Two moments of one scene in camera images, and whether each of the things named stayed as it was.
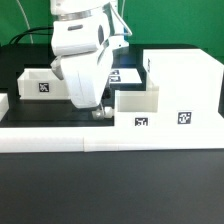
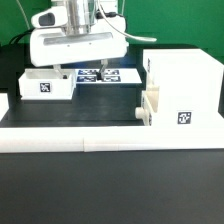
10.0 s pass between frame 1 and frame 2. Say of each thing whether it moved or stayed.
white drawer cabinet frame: stayed
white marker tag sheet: stayed
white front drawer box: moved
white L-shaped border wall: stayed
